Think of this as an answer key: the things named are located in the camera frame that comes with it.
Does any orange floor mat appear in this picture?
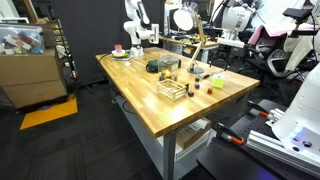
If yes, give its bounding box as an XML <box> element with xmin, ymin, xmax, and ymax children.
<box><xmin>20</xmin><ymin>96</ymin><xmax>78</xmax><ymax>130</ymax></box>

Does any cardboard box under table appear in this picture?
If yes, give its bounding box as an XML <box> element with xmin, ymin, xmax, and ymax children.
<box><xmin>176</xmin><ymin>118</ymin><xmax>211</xmax><ymax>149</ymax></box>

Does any brown cardboard box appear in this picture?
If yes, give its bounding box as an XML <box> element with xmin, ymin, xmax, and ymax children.
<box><xmin>0</xmin><ymin>49</ymin><xmax>67</xmax><ymax>108</ymax></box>

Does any pink jacket on chair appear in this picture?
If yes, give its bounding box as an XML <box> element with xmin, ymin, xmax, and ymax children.
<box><xmin>248</xmin><ymin>25</ymin><xmax>293</xmax><ymax>45</ymax></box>

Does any aluminium rail robot base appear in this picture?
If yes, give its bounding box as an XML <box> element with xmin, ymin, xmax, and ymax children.
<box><xmin>246</xmin><ymin>64</ymin><xmax>320</xmax><ymax>177</ymax></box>

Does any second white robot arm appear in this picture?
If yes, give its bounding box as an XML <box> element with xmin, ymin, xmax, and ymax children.
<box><xmin>123</xmin><ymin>0</ymin><xmax>159</xmax><ymax>57</ymax></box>

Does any black camera on stand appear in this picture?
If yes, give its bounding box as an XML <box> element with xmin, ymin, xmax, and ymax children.
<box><xmin>283</xmin><ymin>8</ymin><xmax>311</xmax><ymax>20</ymax></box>

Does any clear glass jar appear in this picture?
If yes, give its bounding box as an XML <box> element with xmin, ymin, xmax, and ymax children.
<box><xmin>158</xmin><ymin>54</ymin><xmax>179</xmax><ymax>81</ymax></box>

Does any dark purple wooden block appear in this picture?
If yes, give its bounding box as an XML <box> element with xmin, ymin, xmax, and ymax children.
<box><xmin>187</xmin><ymin>91</ymin><xmax>194</xmax><ymax>97</ymax></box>

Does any red wooden block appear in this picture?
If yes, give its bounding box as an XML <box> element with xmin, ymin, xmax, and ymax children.
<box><xmin>207</xmin><ymin>88</ymin><xmax>213</xmax><ymax>94</ymax></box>

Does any grey mesh office chair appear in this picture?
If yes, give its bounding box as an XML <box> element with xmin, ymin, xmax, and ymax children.
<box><xmin>245</xmin><ymin>32</ymin><xmax>314</xmax><ymax>87</ymax></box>

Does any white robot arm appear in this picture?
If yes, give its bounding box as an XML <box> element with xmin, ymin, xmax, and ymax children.
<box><xmin>210</xmin><ymin>0</ymin><xmax>262</xmax><ymax>48</ymax></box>

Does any orange-handled clamp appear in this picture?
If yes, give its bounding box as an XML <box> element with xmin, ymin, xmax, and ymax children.
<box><xmin>216</xmin><ymin>122</ymin><xmax>244</xmax><ymax>145</ymax></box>
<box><xmin>247</xmin><ymin>100</ymin><xmax>269</xmax><ymax>117</ymax></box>

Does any stack of plates with cup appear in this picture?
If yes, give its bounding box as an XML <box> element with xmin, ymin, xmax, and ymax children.
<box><xmin>111</xmin><ymin>44</ymin><xmax>132</xmax><ymax>61</ymax></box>

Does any large white-edged Rubik's cube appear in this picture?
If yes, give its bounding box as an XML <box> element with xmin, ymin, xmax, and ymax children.
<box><xmin>212</xmin><ymin>74</ymin><xmax>225</xmax><ymax>88</ymax></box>

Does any clear plastic toy bin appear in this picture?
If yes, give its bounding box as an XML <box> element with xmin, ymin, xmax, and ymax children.
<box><xmin>0</xmin><ymin>24</ymin><xmax>45</xmax><ymax>55</ymax></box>

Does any braided lamp cable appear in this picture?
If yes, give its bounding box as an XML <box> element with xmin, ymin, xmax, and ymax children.
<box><xmin>199</xmin><ymin>68</ymin><xmax>228</xmax><ymax>80</ymax></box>

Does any wooden desk lamp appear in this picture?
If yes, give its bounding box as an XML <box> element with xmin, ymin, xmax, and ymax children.
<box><xmin>174</xmin><ymin>7</ymin><xmax>206</xmax><ymax>74</ymax></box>

